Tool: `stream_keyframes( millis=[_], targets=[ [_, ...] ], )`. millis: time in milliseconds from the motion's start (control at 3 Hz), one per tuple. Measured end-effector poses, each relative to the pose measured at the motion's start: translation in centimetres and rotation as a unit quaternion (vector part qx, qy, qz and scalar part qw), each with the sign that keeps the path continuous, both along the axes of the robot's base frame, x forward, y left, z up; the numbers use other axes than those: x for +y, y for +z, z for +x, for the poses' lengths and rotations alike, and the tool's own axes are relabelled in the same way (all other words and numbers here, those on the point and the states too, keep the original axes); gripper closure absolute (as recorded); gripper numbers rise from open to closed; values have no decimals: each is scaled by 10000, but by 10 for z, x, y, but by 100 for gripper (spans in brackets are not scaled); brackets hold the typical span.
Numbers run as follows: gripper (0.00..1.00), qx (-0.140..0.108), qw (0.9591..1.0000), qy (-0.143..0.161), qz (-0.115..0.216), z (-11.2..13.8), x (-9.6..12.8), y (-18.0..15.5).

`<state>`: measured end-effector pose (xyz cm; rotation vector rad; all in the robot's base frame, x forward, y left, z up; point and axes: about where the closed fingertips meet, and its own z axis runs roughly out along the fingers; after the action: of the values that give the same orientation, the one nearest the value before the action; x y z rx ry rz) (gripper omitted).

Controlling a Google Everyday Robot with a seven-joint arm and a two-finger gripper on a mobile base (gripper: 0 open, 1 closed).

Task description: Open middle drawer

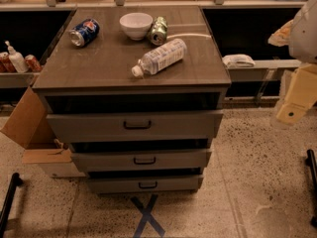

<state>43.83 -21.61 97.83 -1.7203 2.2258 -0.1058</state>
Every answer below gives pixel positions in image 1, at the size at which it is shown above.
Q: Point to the white ceramic bowl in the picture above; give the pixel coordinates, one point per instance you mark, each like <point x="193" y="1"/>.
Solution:
<point x="136" y="25"/>

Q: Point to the grey drawer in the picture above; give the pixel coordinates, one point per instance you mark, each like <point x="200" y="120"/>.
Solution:
<point x="145" y="184"/>
<point x="141" y="160"/>
<point x="152" y="126"/>

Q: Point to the black bar left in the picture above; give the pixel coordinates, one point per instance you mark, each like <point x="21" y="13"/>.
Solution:
<point x="15" y="181"/>

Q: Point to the red soda can left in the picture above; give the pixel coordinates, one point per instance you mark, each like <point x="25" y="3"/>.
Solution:
<point x="5" y="63"/>

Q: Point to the clear plastic water bottle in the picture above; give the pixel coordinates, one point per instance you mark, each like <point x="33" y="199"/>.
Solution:
<point x="160" y="58"/>

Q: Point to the black bar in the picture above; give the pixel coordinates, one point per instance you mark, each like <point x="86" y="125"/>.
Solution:
<point x="15" y="181"/>
<point x="311" y="163"/>

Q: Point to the folded white cloth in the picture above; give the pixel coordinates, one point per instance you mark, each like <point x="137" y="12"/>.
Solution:
<point x="238" y="60"/>

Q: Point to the cardboard box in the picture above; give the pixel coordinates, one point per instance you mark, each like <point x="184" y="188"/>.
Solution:
<point x="28" y="127"/>

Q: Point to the red soda can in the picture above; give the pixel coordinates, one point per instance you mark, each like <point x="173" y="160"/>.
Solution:
<point x="5" y="63"/>
<point x="33" y="64"/>

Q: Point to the black bar right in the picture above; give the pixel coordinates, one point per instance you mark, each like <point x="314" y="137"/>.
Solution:
<point x="311" y="163"/>

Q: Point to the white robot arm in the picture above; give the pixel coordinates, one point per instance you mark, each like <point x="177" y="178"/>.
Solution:
<point x="300" y="35"/>

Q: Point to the grey top drawer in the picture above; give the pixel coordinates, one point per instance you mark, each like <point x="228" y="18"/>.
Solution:
<point x="152" y="126"/>

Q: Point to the grey drawer cabinet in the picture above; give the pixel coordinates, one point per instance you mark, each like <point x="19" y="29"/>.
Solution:
<point x="97" y="79"/>

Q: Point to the green soda can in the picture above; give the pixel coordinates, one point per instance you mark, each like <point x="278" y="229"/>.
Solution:
<point x="158" y="32"/>

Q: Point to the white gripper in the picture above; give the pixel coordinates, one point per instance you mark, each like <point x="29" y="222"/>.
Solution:
<point x="304" y="39"/>

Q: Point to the red soda can right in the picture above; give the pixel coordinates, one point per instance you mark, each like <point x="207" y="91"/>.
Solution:
<point x="33" y="64"/>

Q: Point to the blue pepsi can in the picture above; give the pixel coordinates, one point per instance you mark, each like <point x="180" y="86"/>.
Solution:
<point x="84" y="33"/>

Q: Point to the grey bottom drawer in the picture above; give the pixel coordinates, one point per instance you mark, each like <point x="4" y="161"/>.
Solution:
<point x="145" y="184"/>

